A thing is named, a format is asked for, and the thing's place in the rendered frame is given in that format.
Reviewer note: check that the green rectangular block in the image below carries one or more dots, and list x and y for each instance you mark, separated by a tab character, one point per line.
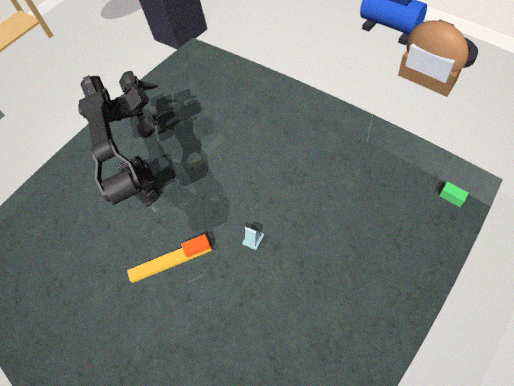
453	194

